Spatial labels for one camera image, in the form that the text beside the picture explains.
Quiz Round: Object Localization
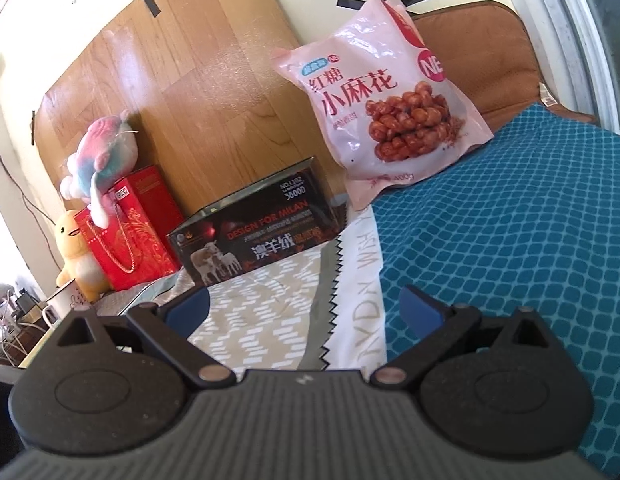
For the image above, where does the green grid grey blanket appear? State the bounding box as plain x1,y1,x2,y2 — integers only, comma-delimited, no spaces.
93,269,194,316

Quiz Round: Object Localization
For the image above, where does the red gift box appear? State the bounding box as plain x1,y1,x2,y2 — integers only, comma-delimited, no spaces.
75,166,184,292

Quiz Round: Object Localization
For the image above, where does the white enamel mug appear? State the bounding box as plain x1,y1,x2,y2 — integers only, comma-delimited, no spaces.
41,280,91,328

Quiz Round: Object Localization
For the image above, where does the yellow duck plush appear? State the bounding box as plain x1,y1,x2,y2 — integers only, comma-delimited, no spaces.
55,210,112,304

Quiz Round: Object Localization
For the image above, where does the beige patterned cloth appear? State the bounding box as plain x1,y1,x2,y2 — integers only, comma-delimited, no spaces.
188,208,387,375

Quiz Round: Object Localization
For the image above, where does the teal patterned blanket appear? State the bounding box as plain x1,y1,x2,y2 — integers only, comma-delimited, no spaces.
373,105,620,477

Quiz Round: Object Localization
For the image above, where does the black sheep print box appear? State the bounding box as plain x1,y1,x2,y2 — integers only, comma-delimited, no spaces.
168,157,340,286

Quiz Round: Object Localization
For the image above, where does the pastel unicorn plush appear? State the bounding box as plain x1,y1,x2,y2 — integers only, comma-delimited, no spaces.
60,110,139,229

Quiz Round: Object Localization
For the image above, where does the pink fried twist bag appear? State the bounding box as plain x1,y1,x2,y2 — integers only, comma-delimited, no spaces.
272,0,493,210

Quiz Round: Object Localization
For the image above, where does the wooden pattern board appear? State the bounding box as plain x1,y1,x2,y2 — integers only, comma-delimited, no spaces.
34,0,345,214

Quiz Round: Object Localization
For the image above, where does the brown cushion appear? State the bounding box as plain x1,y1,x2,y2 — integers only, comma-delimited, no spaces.
413,1,597,131

